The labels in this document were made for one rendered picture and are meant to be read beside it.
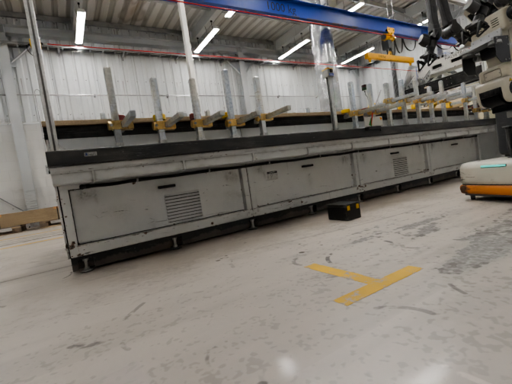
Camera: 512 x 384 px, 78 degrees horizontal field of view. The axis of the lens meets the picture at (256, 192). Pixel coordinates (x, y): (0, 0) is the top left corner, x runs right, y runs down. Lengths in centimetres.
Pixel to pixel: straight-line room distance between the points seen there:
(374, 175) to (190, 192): 202
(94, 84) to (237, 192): 756
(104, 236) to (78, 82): 765
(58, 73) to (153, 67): 239
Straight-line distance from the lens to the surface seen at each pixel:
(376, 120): 323
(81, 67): 976
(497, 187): 264
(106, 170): 198
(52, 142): 197
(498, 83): 263
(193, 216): 232
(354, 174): 328
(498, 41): 261
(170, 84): 1007
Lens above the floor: 42
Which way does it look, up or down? 3 degrees down
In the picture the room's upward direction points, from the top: 9 degrees counter-clockwise
